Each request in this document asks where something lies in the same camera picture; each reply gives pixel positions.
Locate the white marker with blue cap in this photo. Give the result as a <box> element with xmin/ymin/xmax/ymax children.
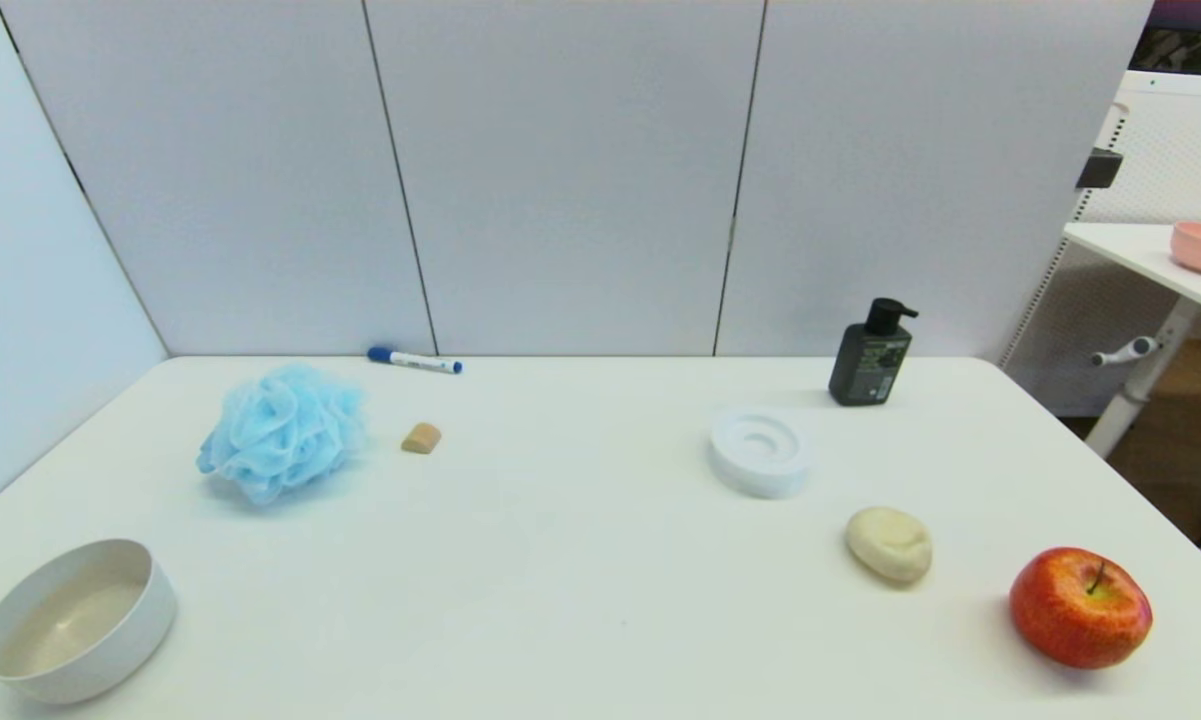
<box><xmin>367</xmin><ymin>346</ymin><xmax>464</xmax><ymax>376</ymax></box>

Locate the white table crank handle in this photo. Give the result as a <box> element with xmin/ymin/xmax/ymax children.
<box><xmin>1091</xmin><ymin>337</ymin><xmax>1159</xmax><ymax>367</ymax></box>

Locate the white side table top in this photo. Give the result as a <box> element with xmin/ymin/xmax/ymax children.
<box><xmin>1063</xmin><ymin>221</ymin><xmax>1201</xmax><ymax>326</ymax></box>

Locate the cream oval soap bar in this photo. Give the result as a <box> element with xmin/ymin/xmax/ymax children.
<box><xmin>845</xmin><ymin>506</ymin><xmax>934</xmax><ymax>586</ymax></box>

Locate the white perforated panel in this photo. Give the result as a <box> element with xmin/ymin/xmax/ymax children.
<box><xmin>997</xmin><ymin>70</ymin><xmax>1201</xmax><ymax>416</ymax></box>

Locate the white side table leg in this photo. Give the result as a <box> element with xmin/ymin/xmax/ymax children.
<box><xmin>1085</xmin><ymin>297</ymin><xmax>1201</xmax><ymax>459</ymax></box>

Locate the light blue mesh bath loofah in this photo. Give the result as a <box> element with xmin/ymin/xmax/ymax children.
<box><xmin>196</xmin><ymin>362</ymin><xmax>369</xmax><ymax>507</ymax></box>

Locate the black pump dispenser bottle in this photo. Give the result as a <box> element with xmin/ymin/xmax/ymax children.
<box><xmin>827</xmin><ymin>297</ymin><xmax>919</xmax><ymax>408</ymax></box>

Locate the red apple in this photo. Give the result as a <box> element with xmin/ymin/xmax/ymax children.
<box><xmin>1009</xmin><ymin>546</ymin><xmax>1154</xmax><ymax>670</ymax></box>

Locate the white round soap dish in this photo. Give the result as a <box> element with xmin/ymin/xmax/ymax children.
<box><xmin>709</xmin><ymin>408</ymin><xmax>812</xmax><ymax>500</ymax></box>

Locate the black box on panel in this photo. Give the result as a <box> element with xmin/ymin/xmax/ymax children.
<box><xmin>1076</xmin><ymin>148</ymin><xmax>1124</xmax><ymax>191</ymax></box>

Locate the white bowl with brown inside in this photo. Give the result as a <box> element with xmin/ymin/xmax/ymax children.
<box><xmin>0</xmin><ymin>539</ymin><xmax>178</xmax><ymax>705</ymax></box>

